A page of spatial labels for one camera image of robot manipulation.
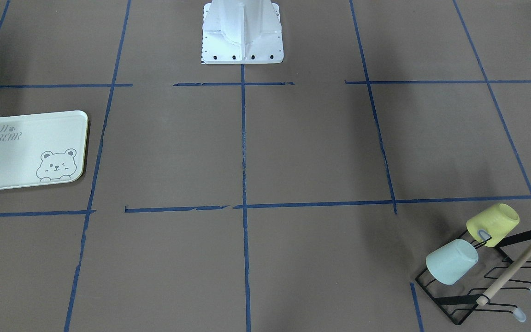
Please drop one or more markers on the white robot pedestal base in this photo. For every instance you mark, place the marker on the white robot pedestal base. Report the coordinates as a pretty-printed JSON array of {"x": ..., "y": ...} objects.
[{"x": 241, "y": 32}]

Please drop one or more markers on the yellow cup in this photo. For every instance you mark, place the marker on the yellow cup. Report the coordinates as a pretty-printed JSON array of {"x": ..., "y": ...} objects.
[{"x": 493, "y": 224}]

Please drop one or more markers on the light green cup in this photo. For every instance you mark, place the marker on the light green cup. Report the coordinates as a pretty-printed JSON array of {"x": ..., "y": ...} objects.
[{"x": 451, "y": 262}]

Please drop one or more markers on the cream bear tray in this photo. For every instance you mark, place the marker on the cream bear tray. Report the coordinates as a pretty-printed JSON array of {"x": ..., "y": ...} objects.
[{"x": 42, "y": 149}]

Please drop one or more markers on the black wire cup rack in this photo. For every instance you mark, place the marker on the black wire cup rack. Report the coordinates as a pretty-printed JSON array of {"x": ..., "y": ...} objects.
[{"x": 458, "y": 301}]

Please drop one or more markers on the wooden rack handle rod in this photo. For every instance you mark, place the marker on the wooden rack handle rod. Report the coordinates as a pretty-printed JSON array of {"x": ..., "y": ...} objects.
[{"x": 486, "y": 296}]

